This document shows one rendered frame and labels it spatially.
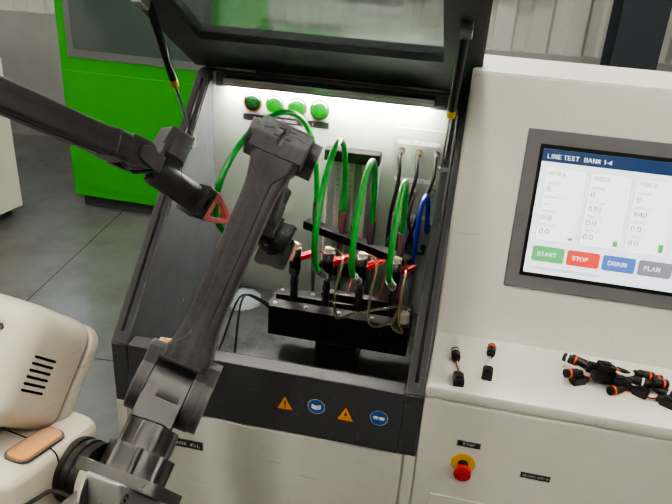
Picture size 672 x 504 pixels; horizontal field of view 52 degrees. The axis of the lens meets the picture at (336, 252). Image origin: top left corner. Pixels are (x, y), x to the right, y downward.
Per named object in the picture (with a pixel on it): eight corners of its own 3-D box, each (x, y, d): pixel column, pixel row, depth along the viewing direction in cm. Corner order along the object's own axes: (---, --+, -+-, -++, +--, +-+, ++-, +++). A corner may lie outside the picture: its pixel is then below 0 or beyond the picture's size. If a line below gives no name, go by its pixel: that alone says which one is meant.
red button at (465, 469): (447, 483, 146) (451, 464, 144) (449, 469, 149) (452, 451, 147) (472, 488, 145) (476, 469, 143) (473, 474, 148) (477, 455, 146)
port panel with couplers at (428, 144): (382, 242, 186) (393, 129, 172) (384, 237, 189) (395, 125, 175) (430, 249, 184) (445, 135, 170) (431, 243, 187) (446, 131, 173)
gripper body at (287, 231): (299, 229, 153) (287, 215, 147) (281, 270, 151) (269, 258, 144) (273, 222, 156) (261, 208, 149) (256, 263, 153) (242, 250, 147)
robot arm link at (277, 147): (255, 97, 90) (326, 128, 91) (259, 115, 104) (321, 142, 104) (117, 413, 90) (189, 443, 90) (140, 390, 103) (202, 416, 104)
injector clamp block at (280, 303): (267, 357, 173) (268, 304, 167) (278, 336, 182) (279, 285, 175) (402, 380, 168) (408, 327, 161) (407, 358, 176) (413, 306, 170)
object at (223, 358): (132, 402, 161) (127, 344, 154) (140, 391, 165) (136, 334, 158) (397, 453, 151) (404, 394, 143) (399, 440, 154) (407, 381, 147)
